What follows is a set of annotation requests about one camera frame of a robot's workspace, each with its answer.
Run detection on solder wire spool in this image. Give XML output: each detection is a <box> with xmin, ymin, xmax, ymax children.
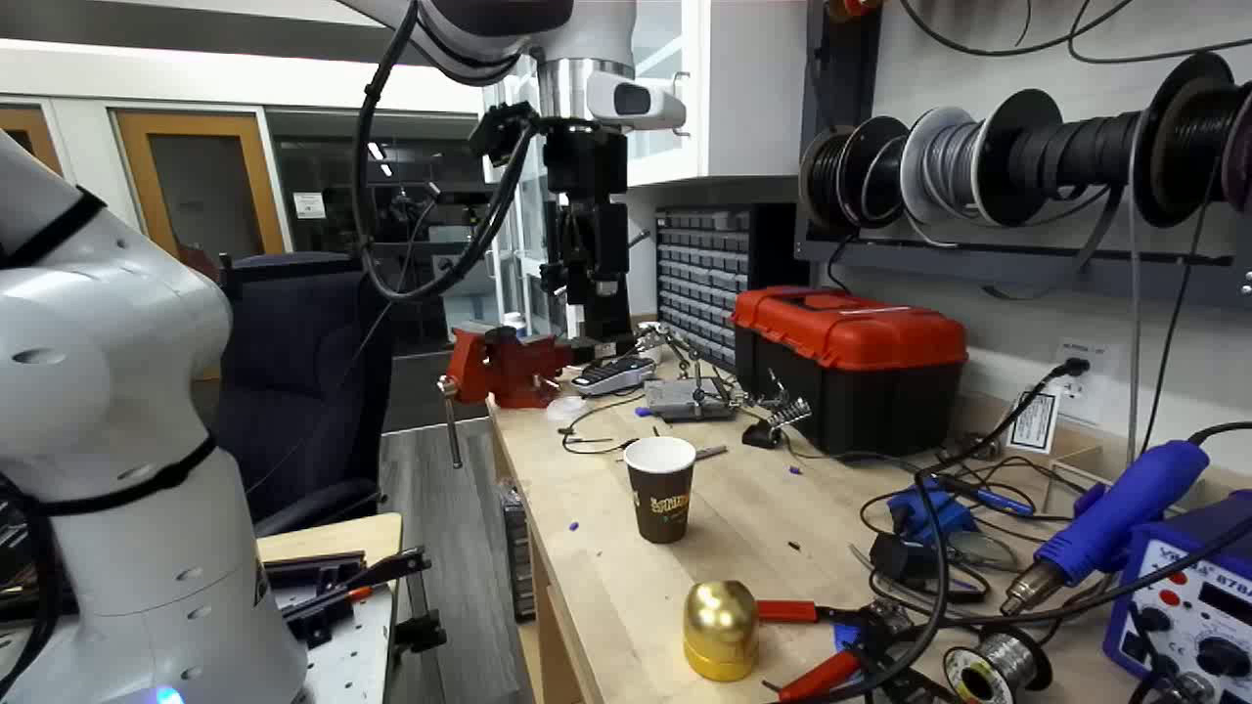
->
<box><xmin>938</xmin><ymin>625</ymin><xmax>1057</xmax><ymax>704</ymax></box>

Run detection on small parts drawer cabinet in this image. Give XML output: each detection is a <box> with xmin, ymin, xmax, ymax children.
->
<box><xmin>654</xmin><ymin>208</ymin><xmax>757</xmax><ymax>370</ymax></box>

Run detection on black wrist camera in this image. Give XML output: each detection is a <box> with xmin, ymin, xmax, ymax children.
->
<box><xmin>469</xmin><ymin>102</ymin><xmax>544</xmax><ymax>166</ymax></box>

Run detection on large black wire spool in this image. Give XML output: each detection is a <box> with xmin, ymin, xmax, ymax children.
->
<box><xmin>1131</xmin><ymin>49</ymin><xmax>1252</xmax><ymax>235</ymax></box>

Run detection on helping hands clamp tool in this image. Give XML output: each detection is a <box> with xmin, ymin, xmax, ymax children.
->
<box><xmin>741</xmin><ymin>385</ymin><xmax>816</xmax><ymax>452</ymax></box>

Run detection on blue soldering station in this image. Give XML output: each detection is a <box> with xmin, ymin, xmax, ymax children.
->
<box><xmin>1101</xmin><ymin>487</ymin><xmax>1252</xmax><ymax>704</ymax></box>

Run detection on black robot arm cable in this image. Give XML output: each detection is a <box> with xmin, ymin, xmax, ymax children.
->
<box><xmin>343</xmin><ymin>0</ymin><xmax>544</xmax><ymax>308</ymax></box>

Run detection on gold dome bell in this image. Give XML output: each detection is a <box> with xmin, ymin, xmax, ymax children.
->
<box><xmin>681</xmin><ymin>577</ymin><xmax>763</xmax><ymax>689</ymax></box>

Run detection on small black wire spool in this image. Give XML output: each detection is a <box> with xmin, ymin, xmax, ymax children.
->
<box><xmin>799</xmin><ymin>126</ymin><xmax>860</xmax><ymax>243</ymax></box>
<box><xmin>836</xmin><ymin>114</ymin><xmax>916</xmax><ymax>235</ymax></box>

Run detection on grey spool rack shelf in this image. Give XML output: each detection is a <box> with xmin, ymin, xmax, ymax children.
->
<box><xmin>792</xmin><ymin>230</ymin><xmax>1252</xmax><ymax>311</ymax></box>

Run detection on brown paper cup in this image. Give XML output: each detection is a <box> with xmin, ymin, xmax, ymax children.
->
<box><xmin>624</xmin><ymin>432</ymin><xmax>701</xmax><ymax>548</ymax></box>

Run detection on white grey wire spool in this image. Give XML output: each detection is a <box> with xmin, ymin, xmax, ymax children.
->
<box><xmin>896</xmin><ymin>102</ymin><xmax>988</xmax><ymax>226</ymax></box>

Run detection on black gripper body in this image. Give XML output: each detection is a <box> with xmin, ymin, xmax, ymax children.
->
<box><xmin>540</xmin><ymin>114</ymin><xmax>639</xmax><ymax>265</ymax></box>

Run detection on red black toolbox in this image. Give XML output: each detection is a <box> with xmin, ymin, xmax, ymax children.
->
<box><xmin>728</xmin><ymin>281</ymin><xmax>973</xmax><ymax>460</ymax></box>

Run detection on red handled pliers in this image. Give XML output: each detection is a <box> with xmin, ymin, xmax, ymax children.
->
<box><xmin>750</xmin><ymin>594</ymin><xmax>922</xmax><ymax>704</ymax></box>

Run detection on thick black power cable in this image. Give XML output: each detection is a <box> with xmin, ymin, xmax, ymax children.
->
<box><xmin>832</xmin><ymin>357</ymin><xmax>1092</xmax><ymax>701</ymax></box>

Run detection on black power adapter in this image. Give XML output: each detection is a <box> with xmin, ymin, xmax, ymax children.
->
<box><xmin>868</xmin><ymin>529</ymin><xmax>929</xmax><ymax>585</ymax></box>

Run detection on blue plastic connector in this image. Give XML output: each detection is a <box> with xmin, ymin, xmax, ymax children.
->
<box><xmin>887</xmin><ymin>482</ymin><xmax>984</xmax><ymax>548</ymax></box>

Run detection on black office chair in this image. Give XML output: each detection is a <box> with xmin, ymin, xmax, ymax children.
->
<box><xmin>210</xmin><ymin>250</ymin><xmax>398</xmax><ymax>529</ymax></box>

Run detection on grey flat device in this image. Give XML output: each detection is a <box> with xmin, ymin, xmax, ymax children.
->
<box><xmin>570</xmin><ymin>359</ymin><xmax>658</xmax><ymax>401</ymax></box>

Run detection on blue hot air gun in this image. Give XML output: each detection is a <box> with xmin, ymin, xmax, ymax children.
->
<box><xmin>997</xmin><ymin>439</ymin><xmax>1215</xmax><ymax>619</ymax></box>

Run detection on red bench vise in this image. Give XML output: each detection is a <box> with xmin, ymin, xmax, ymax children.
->
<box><xmin>440</xmin><ymin>323</ymin><xmax>570</xmax><ymax>413</ymax></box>

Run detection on wooden door frame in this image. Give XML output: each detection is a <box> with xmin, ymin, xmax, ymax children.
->
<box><xmin>106</xmin><ymin>104</ymin><xmax>293</xmax><ymax>260</ymax></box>

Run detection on long black wire spool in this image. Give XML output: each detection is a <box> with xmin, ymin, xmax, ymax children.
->
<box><xmin>971</xmin><ymin>84</ymin><xmax>1145</xmax><ymax>230</ymax></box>

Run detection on white wall power outlet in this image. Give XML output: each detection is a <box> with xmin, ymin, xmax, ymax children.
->
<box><xmin>1050</xmin><ymin>337</ymin><xmax>1108</xmax><ymax>393</ymax></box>

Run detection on black hand tools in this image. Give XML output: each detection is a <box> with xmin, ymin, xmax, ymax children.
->
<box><xmin>261</xmin><ymin>544</ymin><xmax>436</xmax><ymax>653</ymax></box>

